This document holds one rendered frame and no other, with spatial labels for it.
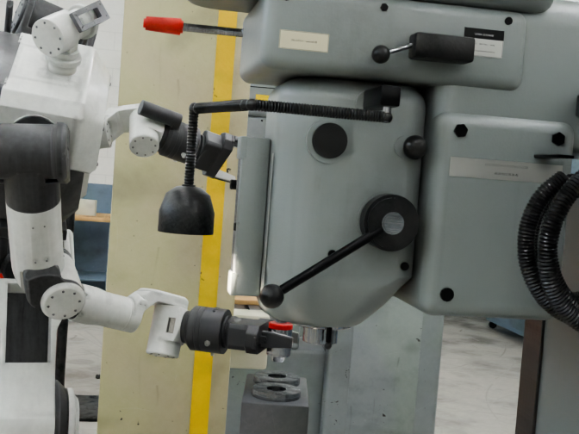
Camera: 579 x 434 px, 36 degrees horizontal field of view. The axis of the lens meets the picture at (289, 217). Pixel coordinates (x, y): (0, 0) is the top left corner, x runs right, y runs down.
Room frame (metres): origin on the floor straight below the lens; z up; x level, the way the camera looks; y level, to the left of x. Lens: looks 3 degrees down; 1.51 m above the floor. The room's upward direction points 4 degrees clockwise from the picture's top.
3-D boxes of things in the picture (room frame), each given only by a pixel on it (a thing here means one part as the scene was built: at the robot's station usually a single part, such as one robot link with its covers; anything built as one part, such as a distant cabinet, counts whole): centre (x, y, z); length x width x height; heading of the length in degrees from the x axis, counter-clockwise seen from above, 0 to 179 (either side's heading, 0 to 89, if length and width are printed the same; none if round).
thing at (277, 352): (1.70, 0.00, 1.18); 0.05 x 0.05 x 0.05
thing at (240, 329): (1.72, 0.09, 1.18); 0.13 x 0.12 x 0.10; 167
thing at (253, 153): (1.18, 0.05, 1.45); 0.04 x 0.04 x 0.21; 10
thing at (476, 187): (1.23, -0.25, 1.47); 0.24 x 0.19 x 0.26; 10
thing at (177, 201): (1.14, 0.13, 1.45); 0.07 x 0.07 x 0.06
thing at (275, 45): (1.20, -0.10, 1.68); 0.34 x 0.24 x 0.10; 100
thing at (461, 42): (1.08, -0.14, 1.66); 0.12 x 0.04 x 0.04; 100
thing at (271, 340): (1.67, 0.01, 1.18); 0.06 x 0.02 x 0.03; 77
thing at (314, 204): (1.20, -0.06, 1.47); 0.21 x 0.19 x 0.32; 10
